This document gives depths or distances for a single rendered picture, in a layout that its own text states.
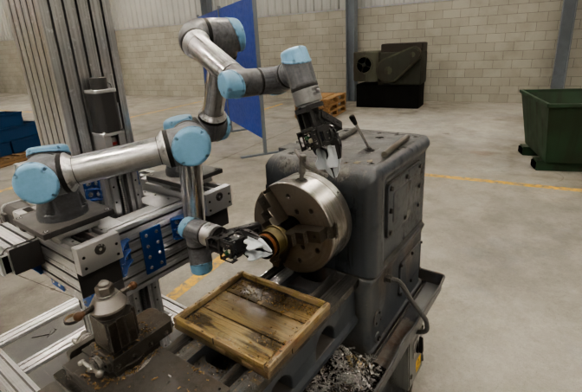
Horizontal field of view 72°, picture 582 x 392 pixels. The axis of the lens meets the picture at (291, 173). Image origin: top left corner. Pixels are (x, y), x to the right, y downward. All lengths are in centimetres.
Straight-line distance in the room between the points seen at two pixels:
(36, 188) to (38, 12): 61
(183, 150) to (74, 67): 58
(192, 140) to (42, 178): 40
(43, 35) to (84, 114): 28
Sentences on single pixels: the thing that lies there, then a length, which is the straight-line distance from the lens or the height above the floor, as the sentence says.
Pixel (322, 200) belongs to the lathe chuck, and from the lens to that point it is 123.
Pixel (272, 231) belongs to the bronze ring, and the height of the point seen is 112.
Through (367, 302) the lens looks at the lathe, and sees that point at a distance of 150.
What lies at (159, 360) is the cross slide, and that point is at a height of 97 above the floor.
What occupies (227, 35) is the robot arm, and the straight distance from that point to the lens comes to 146.
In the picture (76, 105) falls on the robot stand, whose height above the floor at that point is 148.
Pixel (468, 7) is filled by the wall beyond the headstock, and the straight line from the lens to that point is 1106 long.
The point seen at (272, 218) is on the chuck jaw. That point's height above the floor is 114.
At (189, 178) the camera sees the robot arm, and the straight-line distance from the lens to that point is 140.
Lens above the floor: 165
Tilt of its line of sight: 18 degrees down
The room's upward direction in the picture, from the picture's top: 3 degrees counter-clockwise
